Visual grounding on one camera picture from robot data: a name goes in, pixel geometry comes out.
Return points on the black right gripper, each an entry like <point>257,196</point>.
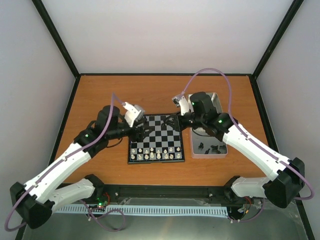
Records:
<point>176,125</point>

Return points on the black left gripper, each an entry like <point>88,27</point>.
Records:
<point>139,137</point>

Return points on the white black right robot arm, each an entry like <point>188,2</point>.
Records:
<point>283,176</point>

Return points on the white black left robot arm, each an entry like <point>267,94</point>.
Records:
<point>37,199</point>

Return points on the black chess pieces in tin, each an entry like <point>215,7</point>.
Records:
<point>213,149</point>

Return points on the black white chessboard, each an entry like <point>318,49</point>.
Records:
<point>163,137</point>

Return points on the pink metal tin base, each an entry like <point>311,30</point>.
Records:
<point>198,136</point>

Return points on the gold metal tin lid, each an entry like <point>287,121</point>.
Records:
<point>214,98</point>

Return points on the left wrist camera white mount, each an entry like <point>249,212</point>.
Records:
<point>133,113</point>

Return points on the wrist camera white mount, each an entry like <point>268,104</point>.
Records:
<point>181,102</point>
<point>133,113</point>

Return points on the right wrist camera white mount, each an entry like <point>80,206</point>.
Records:
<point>181,102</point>

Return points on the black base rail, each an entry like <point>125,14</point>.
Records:
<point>117,191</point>

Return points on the light blue cable duct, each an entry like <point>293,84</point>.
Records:
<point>160,211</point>

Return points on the black left frame post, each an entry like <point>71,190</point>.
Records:
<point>47,20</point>

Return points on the black frame post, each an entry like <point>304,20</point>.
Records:
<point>279,33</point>
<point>47,20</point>

